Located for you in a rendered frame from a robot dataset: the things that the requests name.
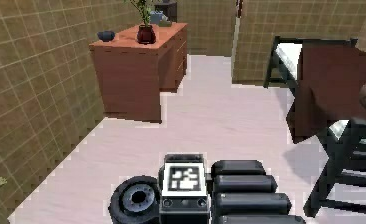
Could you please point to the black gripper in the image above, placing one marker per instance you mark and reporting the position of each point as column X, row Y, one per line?
column 136, row 200

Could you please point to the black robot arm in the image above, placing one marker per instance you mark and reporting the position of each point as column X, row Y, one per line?
column 237, row 196

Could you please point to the brown wooden desk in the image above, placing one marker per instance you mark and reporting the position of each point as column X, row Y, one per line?
column 137, row 73

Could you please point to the plant in dark red pot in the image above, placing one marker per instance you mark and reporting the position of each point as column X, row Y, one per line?
column 146, row 33

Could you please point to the dark blue bowl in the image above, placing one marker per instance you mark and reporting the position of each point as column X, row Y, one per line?
column 106, row 35

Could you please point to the small green flat object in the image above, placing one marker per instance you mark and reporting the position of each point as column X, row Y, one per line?
column 165, row 23

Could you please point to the grey blue kettle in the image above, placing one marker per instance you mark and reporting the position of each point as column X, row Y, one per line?
column 156, row 16

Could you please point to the dark cabinet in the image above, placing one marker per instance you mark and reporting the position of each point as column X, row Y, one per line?
column 169, row 9

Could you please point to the dark red bedspread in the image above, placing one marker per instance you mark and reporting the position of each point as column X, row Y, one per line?
column 334, row 86

